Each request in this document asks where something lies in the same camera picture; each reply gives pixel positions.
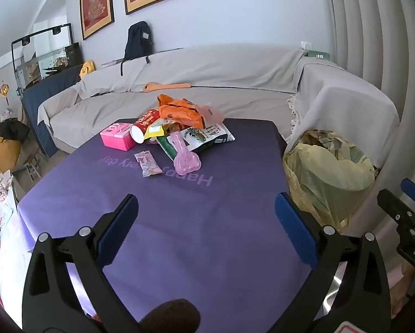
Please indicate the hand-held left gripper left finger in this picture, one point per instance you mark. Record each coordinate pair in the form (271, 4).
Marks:
(119, 225)

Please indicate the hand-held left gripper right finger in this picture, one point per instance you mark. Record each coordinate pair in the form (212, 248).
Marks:
(296, 229)

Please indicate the yellow-lined waste bin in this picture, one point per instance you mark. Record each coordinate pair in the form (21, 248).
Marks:
(318, 187)

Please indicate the small pink snack packet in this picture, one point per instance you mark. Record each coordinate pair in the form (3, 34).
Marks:
(146, 164)

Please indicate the pink bone-shaped plastic case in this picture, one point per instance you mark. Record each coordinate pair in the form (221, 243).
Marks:
(185, 161)

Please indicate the red cylinder snack can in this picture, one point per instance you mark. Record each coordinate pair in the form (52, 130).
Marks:
(145, 121)

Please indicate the white green snack packet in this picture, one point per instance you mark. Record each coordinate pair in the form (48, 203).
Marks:
(211, 135)

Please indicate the orange plastic bag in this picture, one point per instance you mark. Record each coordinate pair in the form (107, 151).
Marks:
(179, 112)

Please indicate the pink translucent plastic bag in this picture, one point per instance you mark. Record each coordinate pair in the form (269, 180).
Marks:
(212, 114)

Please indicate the purple printed tablecloth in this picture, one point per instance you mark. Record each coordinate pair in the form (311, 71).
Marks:
(193, 232)

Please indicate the pink rectangular box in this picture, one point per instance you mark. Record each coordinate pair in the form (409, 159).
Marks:
(117, 138)

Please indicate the green brown patterned wrapper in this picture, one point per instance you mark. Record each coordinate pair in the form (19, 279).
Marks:
(329, 144)

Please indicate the small wooden stool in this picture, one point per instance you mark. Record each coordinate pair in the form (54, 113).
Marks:
(30, 171)

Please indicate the white fringed throw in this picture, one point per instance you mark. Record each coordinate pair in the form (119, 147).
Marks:
(343, 100)

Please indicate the black cloth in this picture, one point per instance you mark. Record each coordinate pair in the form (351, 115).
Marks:
(9, 130)

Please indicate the navy blue cloth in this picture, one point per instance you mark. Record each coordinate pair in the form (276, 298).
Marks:
(44, 100)

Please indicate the orange back scratcher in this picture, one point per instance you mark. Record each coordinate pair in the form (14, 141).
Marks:
(169, 86)

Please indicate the white pleated curtain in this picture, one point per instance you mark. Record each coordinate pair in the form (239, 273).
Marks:
(384, 41)

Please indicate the yellow plush toy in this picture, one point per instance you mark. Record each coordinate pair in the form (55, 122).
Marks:
(87, 69)

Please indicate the green digital clock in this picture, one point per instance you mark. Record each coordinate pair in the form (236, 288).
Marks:
(318, 55)

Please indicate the grey covered sofa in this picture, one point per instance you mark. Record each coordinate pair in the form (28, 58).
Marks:
(228, 76)

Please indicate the glass fish tank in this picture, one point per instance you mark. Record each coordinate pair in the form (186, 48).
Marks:
(58, 57)

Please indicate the dark blue backpack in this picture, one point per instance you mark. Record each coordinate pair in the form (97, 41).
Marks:
(138, 41)

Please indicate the tall red framed picture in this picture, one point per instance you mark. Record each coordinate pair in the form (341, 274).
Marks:
(97, 7)

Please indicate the orange lantern wall decoration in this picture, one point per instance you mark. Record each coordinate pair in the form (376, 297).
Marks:
(3, 89)

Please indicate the white wall socket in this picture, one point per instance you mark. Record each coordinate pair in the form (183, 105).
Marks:
(305, 45)

